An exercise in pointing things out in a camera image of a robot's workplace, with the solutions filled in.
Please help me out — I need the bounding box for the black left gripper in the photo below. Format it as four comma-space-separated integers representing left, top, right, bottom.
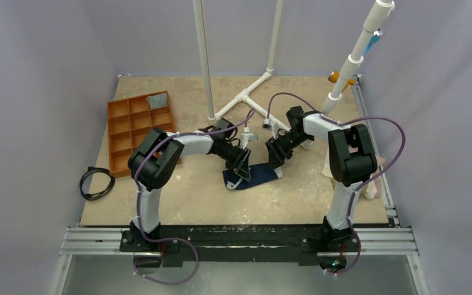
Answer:
217, 141, 250, 181

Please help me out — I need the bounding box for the navy blue underwear white trim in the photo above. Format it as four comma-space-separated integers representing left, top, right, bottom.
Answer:
222, 163, 283, 191

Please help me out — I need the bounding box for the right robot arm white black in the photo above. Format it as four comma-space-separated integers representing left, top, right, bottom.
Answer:
265, 106, 378, 250

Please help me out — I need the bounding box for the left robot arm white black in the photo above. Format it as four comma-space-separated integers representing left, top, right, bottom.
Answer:
128, 119, 251, 251

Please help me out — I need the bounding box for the orange clamp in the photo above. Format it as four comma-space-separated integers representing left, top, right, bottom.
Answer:
328, 71, 356, 92

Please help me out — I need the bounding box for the pink cloth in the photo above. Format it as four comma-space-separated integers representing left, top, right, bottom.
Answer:
365, 154, 385, 200

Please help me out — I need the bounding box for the grey folded cloth in tray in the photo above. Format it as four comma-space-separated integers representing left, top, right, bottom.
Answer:
146, 92, 168, 109

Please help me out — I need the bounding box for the orange compartment tray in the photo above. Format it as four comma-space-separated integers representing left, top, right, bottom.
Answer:
107, 90, 176, 178

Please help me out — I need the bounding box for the white PVC angled pole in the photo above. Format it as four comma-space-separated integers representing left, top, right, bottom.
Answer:
322, 0, 395, 115

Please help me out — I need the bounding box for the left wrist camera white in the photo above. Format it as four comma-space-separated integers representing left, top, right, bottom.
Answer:
239, 126, 258, 149

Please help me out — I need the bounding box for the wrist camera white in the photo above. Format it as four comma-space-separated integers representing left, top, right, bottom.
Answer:
262, 118, 280, 138
239, 126, 258, 149

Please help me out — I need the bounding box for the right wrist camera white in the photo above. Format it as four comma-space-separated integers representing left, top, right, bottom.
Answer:
262, 118, 280, 138

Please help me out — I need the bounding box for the white PVC pipe frame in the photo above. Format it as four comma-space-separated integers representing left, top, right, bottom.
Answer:
192, 0, 314, 149

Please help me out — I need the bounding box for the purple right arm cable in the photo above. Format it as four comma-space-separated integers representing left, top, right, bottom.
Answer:
265, 92, 407, 229

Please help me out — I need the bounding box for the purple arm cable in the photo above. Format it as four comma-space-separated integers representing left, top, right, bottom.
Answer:
265, 92, 407, 229
133, 108, 257, 245

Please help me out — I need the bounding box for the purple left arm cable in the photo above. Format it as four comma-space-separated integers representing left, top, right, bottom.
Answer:
133, 108, 257, 245

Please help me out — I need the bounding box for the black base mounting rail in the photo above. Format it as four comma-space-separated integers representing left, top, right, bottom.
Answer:
119, 224, 360, 271

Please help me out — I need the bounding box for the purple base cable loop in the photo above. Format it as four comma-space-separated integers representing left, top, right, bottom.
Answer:
133, 237, 200, 285

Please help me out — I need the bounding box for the black coiled cable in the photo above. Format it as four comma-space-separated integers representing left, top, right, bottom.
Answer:
79, 166, 116, 202

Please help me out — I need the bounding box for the aluminium extrusion frame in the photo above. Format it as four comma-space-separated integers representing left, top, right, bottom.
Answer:
58, 74, 430, 295

